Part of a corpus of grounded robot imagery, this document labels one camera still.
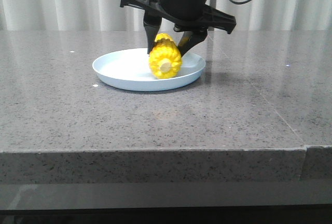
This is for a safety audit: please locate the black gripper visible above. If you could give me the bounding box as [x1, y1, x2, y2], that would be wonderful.
[120, 0, 236, 57]

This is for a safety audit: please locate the yellow toy corn cob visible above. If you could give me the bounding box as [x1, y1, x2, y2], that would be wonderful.
[149, 33, 182, 79]

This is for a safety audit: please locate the light blue round plate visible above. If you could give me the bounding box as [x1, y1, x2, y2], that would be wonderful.
[92, 48, 205, 92]

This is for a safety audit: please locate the white pleated curtain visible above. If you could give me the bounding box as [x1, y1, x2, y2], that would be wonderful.
[1, 0, 331, 31]

